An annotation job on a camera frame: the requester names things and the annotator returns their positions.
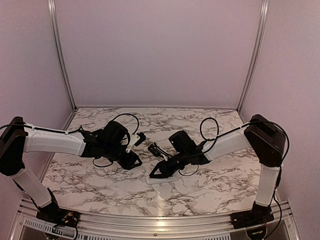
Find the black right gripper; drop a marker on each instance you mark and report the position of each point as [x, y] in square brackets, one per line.
[162, 166]

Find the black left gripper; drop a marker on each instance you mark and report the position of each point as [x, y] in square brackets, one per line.
[128, 163]

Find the white remote control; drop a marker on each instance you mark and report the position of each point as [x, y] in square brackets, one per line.
[156, 181]

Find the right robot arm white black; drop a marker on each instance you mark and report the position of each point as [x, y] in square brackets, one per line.
[269, 141]

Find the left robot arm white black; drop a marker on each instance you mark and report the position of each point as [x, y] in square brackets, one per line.
[113, 142]

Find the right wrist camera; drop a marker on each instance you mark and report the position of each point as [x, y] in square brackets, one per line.
[158, 152]

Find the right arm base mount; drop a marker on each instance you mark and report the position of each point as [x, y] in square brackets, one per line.
[253, 217]

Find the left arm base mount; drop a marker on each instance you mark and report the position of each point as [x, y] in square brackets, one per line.
[59, 216]

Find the front aluminium rail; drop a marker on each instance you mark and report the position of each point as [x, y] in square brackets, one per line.
[99, 226]

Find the left aluminium frame post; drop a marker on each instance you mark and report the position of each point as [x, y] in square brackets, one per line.
[60, 55]

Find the aluminium frame post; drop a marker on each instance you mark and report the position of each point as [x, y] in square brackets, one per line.
[60, 55]
[261, 28]

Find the right aluminium frame post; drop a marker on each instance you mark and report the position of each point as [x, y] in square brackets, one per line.
[261, 28]

